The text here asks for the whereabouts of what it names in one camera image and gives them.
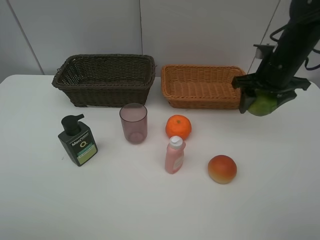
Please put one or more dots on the red yellow peach fruit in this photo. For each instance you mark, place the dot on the red yellow peach fruit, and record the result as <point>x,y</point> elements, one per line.
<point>222,169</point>

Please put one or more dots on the light orange wicker basket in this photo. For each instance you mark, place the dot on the light orange wicker basket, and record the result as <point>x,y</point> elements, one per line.
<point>187,86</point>

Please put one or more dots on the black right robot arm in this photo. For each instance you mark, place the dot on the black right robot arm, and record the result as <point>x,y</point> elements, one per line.
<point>302,29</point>

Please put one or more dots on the pink lotion bottle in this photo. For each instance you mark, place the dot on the pink lotion bottle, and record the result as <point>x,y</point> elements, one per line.
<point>174,154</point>

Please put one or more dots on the dark brown wicker basket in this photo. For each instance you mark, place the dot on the dark brown wicker basket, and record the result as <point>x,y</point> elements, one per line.
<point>106,80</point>

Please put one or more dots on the green mango fruit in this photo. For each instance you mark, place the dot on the green mango fruit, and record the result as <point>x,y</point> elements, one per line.
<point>263,105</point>

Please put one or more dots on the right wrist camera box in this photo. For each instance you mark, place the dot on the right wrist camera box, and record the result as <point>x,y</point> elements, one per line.
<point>262,50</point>

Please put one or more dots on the black soap pump bottle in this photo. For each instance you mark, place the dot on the black soap pump bottle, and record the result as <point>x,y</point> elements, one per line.
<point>77,139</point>

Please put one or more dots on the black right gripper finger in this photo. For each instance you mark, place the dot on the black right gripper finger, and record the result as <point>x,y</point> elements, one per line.
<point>247,98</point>
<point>279,99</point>

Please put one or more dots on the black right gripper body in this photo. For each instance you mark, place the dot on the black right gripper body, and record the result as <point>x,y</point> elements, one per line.
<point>276,72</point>

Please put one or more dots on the translucent purple plastic cup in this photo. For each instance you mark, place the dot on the translucent purple plastic cup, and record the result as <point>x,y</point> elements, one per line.
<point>134,120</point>

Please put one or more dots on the orange mandarin fruit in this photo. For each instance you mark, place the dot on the orange mandarin fruit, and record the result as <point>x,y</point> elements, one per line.
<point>178,125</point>

